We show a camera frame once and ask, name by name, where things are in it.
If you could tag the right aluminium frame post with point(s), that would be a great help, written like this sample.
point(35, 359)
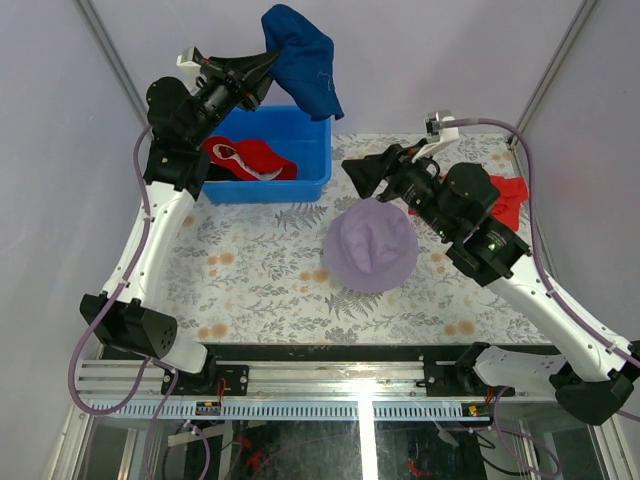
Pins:
point(574, 30)

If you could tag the aluminium frame post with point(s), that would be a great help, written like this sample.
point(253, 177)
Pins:
point(111, 55)
point(574, 30)

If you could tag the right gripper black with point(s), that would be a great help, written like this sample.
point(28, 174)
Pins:
point(366, 173)

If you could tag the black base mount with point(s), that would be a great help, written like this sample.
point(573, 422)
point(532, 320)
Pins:
point(215, 380)
point(449, 371)

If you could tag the navy blue hat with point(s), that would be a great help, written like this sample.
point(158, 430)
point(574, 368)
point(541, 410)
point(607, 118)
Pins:
point(304, 68)

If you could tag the blue white cable duct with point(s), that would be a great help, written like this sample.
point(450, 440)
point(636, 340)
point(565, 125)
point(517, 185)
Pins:
point(299, 410)

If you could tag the left aluminium frame post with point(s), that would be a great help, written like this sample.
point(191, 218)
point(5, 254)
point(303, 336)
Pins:
point(111, 55)

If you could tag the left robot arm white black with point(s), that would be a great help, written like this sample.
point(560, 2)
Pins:
point(180, 117)

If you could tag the red cloth hat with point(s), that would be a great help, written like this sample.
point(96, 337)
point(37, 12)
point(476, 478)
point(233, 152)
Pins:
point(510, 195)

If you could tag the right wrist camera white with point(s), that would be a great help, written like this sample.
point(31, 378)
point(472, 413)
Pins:
point(438, 136)

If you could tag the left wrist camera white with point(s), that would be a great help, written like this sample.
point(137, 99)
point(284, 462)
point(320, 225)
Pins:
point(190, 57)

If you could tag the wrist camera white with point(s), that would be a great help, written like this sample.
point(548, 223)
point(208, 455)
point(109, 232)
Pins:
point(438, 136)
point(190, 57)

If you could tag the floral table mat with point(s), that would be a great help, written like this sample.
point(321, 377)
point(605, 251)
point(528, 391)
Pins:
point(255, 273)

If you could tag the red cap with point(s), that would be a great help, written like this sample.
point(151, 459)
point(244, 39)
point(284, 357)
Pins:
point(246, 160)

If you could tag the lilac bucket hat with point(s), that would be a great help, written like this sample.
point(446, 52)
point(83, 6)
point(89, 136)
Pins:
point(371, 247)

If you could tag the blue plastic bin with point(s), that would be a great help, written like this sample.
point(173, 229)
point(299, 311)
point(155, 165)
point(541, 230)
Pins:
point(291, 134)

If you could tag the aluminium front rail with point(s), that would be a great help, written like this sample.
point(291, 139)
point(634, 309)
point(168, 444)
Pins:
point(269, 380)

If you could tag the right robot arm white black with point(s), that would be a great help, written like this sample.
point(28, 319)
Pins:
point(593, 374)

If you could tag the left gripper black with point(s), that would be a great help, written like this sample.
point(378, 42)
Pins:
point(233, 75)

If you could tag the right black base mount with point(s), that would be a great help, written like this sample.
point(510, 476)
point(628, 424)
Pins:
point(449, 371)

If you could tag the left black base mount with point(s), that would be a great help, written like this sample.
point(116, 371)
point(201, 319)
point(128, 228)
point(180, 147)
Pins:
point(215, 380)

